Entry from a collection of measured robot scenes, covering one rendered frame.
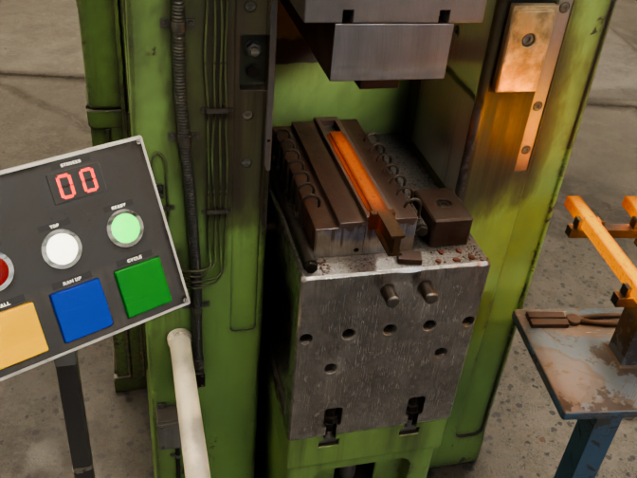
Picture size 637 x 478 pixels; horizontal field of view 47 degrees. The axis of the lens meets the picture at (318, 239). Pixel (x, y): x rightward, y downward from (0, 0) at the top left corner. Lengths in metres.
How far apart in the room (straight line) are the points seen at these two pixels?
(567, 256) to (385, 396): 1.77
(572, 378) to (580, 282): 1.59
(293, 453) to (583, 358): 0.65
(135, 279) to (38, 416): 1.28
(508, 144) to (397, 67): 0.42
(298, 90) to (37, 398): 1.27
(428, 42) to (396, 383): 0.73
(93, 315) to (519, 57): 0.90
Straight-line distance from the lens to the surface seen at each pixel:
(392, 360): 1.55
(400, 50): 1.24
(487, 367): 2.02
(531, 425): 2.47
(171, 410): 1.80
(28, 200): 1.12
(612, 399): 1.56
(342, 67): 1.22
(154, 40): 1.30
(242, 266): 1.56
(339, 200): 1.43
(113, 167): 1.16
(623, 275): 1.42
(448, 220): 1.45
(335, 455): 1.74
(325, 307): 1.40
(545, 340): 1.63
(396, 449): 1.79
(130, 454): 2.25
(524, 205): 1.71
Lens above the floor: 1.74
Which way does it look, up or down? 35 degrees down
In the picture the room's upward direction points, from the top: 6 degrees clockwise
